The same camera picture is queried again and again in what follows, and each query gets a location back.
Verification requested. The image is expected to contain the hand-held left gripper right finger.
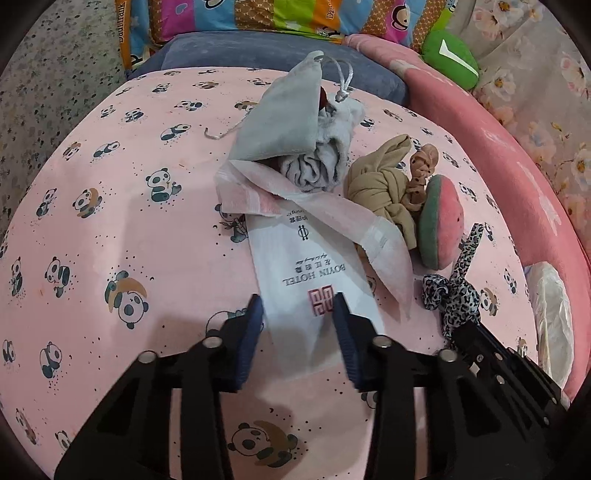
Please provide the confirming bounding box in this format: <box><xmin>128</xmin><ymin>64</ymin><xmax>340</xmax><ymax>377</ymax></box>
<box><xmin>333</xmin><ymin>293</ymin><xmax>555</xmax><ymax>480</ymax></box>

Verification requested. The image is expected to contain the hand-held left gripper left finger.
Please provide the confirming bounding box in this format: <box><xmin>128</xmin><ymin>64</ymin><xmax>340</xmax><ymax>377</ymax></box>
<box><xmin>54</xmin><ymin>293</ymin><xmax>266</xmax><ymax>480</ymax></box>

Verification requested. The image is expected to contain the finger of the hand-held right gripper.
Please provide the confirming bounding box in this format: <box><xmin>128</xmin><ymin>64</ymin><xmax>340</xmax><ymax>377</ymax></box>
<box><xmin>448</xmin><ymin>318</ymin><xmax>513</xmax><ymax>370</ymax></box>

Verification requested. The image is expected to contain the leopard print hair band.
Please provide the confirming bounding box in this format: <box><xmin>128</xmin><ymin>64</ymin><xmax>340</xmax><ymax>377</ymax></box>
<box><xmin>422</xmin><ymin>223</ymin><xmax>490</xmax><ymax>344</ymax></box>

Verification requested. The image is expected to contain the trash bin with white liner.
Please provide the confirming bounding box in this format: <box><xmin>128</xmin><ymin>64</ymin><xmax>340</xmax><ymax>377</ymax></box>
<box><xmin>524</xmin><ymin>261</ymin><xmax>575</xmax><ymax>388</ymax></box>

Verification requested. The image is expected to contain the white printed paper bag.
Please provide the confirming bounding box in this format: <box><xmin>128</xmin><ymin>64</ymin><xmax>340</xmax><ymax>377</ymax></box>
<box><xmin>247</xmin><ymin>203</ymin><xmax>386</xmax><ymax>370</ymax></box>

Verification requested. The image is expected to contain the watermelon slice plush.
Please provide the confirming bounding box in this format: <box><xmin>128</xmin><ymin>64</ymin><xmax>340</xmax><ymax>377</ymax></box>
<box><xmin>418</xmin><ymin>175</ymin><xmax>466</xmax><ymax>271</ymax></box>

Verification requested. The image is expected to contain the white hotel laundry bag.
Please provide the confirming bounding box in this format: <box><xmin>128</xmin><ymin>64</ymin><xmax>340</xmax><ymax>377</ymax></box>
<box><xmin>216</xmin><ymin>159</ymin><xmax>414</xmax><ymax>319</ymax></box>

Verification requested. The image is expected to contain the knotted beige stocking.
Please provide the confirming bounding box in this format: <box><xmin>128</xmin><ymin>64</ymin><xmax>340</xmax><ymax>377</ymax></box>
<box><xmin>346</xmin><ymin>134</ymin><xmax>419</xmax><ymax>252</ymax></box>

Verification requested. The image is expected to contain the grey sock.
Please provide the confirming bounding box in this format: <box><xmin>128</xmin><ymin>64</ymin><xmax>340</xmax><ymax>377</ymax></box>
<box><xmin>279</xmin><ymin>134</ymin><xmax>354</xmax><ymax>195</ymax></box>

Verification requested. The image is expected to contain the tan braided hair tie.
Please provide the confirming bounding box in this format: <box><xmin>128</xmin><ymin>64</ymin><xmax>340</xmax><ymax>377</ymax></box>
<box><xmin>401</xmin><ymin>144</ymin><xmax>439</xmax><ymax>213</ymax></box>

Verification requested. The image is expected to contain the grey drawstring pouch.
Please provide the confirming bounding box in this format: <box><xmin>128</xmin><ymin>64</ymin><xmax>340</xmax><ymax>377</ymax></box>
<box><xmin>229</xmin><ymin>51</ymin><xmax>365</xmax><ymax>162</ymax></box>

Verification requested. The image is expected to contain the dark red scrunchie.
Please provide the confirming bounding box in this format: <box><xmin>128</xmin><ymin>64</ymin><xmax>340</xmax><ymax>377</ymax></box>
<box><xmin>318</xmin><ymin>90</ymin><xmax>340</xmax><ymax>116</ymax></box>

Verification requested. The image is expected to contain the pink panda print cloth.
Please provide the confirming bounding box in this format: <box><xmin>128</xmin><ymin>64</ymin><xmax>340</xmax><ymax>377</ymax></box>
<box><xmin>0</xmin><ymin>67</ymin><xmax>536</xmax><ymax>480</ymax></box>

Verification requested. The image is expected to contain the pink blanket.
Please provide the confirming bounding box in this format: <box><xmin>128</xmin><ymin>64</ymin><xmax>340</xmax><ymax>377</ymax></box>
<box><xmin>344</xmin><ymin>33</ymin><xmax>587</xmax><ymax>402</ymax></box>

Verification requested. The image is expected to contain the green round cushion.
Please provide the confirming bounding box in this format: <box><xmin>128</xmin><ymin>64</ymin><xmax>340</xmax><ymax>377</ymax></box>
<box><xmin>421</xmin><ymin>30</ymin><xmax>481</xmax><ymax>90</ymax></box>

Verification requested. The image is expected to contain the blue-grey cushion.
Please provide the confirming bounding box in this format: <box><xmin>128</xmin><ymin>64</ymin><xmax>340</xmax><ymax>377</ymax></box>
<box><xmin>127</xmin><ymin>34</ymin><xmax>409</xmax><ymax>107</ymax></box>

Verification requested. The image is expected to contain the grey floral pillow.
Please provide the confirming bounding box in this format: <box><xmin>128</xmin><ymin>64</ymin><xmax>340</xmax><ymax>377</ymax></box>
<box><xmin>443</xmin><ymin>0</ymin><xmax>591</xmax><ymax>278</ymax></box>

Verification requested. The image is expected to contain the colourful striped cartoon pillow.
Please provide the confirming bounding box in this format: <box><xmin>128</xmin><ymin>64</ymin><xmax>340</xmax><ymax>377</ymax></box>
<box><xmin>115</xmin><ymin>0</ymin><xmax>455</xmax><ymax>70</ymax></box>

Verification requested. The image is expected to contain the grey string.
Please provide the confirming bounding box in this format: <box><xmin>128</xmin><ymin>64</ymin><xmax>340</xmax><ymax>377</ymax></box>
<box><xmin>204</xmin><ymin>117</ymin><xmax>241</xmax><ymax>140</ymax></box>

